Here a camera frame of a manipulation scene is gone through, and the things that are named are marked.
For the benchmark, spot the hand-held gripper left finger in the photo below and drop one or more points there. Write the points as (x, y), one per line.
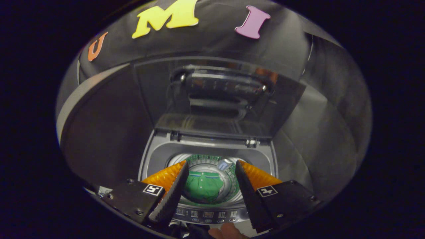
(169, 199)

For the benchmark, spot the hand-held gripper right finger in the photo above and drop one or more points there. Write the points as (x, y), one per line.
(254, 202)

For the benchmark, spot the green polo shirt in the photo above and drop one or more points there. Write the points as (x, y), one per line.
(202, 187)

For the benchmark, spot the dark washing machine lid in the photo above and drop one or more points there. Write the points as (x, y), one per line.
(152, 89)

